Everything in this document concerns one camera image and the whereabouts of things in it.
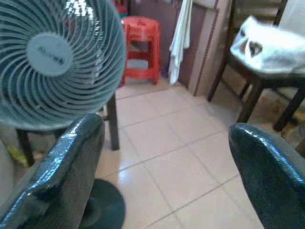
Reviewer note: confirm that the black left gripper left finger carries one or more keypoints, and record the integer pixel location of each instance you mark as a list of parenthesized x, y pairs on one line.
[(59, 171)]

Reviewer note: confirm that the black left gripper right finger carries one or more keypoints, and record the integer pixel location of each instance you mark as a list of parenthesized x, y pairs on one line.
[(271, 176)]

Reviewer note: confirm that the dark wooden table leg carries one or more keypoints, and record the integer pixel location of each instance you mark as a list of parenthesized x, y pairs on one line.
[(112, 121), (25, 145)]

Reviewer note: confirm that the dark wooden chair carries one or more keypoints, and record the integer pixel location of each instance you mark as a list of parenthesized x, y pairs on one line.
[(257, 78)]

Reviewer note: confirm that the grey-green standing fan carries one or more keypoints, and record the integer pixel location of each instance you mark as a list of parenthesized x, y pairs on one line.
[(54, 64)]

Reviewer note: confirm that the white plastic bag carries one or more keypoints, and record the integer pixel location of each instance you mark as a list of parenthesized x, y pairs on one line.
[(267, 50)]

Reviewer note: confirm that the red plastic stool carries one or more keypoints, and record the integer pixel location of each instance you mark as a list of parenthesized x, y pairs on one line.
[(141, 50)]

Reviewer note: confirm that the brown wooden cabinet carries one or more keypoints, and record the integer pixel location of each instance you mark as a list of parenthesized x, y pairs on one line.
[(190, 45)]

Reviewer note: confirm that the white hanging towel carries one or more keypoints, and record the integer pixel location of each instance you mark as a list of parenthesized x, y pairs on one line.
[(180, 40)]

